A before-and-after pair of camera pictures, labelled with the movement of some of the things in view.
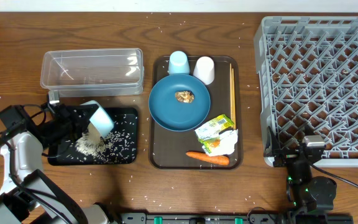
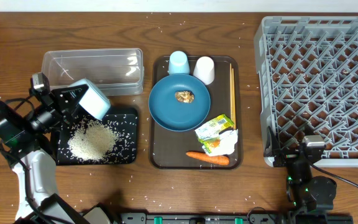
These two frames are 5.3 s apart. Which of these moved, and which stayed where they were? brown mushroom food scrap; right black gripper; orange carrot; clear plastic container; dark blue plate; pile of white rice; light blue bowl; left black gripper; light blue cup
Moved: left black gripper; light blue bowl; pile of white rice
Stayed: dark blue plate; orange carrot; clear plastic container; right black gripper; light blue cup; brown mushroom food scrap
